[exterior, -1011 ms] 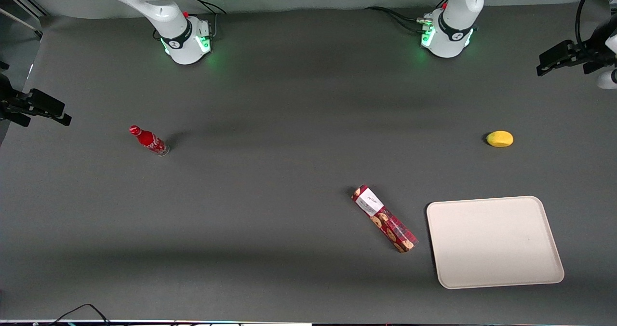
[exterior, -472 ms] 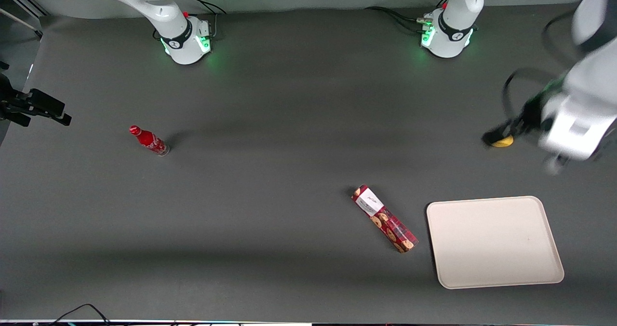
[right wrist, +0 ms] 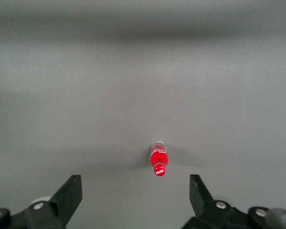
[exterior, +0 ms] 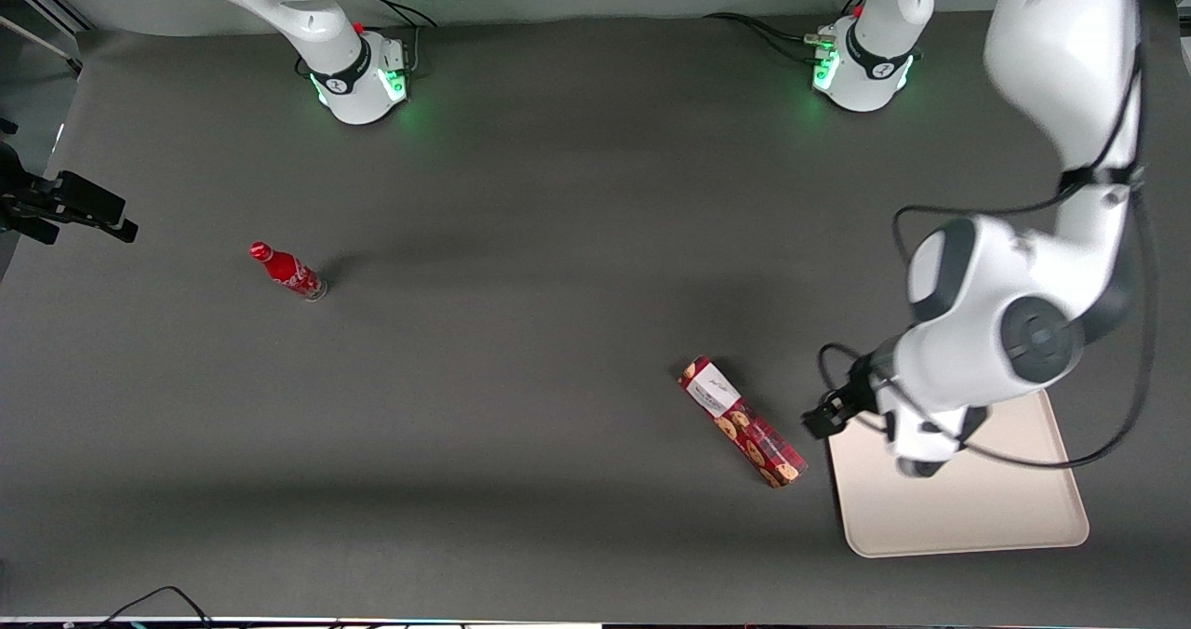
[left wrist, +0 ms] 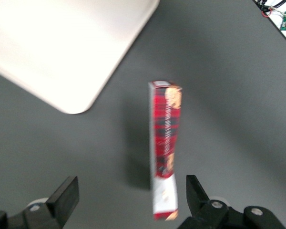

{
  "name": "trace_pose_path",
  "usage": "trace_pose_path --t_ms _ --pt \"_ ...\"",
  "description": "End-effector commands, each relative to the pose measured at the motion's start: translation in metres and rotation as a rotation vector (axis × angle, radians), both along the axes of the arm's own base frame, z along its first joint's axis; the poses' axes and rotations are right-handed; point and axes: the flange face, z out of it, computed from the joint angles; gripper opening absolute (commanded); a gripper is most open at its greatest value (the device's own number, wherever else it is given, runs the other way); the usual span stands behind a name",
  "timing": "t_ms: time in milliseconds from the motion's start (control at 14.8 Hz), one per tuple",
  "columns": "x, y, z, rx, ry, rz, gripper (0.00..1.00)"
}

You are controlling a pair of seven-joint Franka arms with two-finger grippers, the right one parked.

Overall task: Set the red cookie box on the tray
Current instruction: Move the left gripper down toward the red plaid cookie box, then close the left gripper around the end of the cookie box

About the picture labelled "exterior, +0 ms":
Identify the red cookie box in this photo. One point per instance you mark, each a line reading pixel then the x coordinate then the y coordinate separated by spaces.
pixel 744 424

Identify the beige plastic tray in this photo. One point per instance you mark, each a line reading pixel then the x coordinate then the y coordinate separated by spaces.
pixel 968 508

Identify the red cola bottle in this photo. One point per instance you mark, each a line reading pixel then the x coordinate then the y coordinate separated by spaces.
pixel 288 272

